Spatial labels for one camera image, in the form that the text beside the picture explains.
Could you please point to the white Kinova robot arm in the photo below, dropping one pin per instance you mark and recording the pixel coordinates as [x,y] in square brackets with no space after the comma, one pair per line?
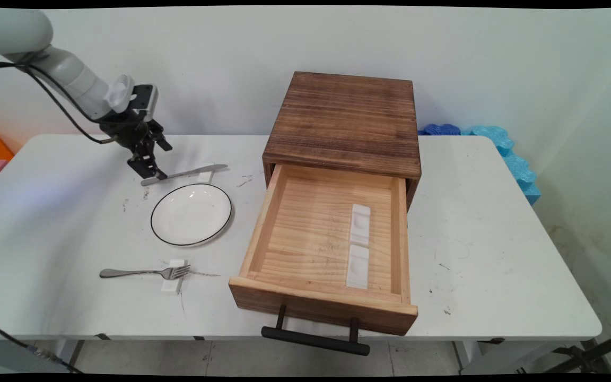
[67,71]

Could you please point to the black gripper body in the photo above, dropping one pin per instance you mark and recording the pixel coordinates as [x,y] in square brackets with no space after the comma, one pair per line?
[125,130]

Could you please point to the white dimpled cutlery rest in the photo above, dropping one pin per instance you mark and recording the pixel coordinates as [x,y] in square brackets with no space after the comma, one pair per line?
[358,268]

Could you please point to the light blue foam piece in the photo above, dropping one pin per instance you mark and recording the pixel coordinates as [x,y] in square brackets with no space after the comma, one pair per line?
[517,167]

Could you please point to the silver table knife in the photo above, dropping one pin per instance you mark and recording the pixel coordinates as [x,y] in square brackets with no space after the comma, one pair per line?
[194,172]

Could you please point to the light wooden drawer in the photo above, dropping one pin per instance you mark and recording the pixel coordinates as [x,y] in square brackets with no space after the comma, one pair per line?
[311,239]

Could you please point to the white round vented mount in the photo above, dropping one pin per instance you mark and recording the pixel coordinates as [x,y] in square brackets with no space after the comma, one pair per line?
[119,94]

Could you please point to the silver fork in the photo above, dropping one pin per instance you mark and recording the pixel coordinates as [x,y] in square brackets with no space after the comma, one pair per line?
[146,272]

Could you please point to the white cutlery rest block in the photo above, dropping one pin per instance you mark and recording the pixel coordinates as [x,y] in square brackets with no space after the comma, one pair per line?
[170,286]
[206,176]

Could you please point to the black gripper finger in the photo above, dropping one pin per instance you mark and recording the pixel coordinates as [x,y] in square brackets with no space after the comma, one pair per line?
[159,139]
[146,165]

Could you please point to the white plate with black rim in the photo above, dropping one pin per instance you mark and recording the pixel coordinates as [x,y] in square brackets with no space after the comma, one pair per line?
[191,214]

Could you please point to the grey table leg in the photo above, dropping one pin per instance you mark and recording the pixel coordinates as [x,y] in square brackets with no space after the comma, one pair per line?
[470,354]
[69,353]

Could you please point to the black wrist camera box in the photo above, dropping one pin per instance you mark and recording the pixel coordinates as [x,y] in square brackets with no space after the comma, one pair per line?
[145,101]

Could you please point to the dark wooden cabinet shell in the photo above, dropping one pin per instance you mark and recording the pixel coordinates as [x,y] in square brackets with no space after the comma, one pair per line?
[345,119]

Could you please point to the black stand legs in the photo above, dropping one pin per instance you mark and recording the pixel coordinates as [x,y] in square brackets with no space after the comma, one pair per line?
[594,347]

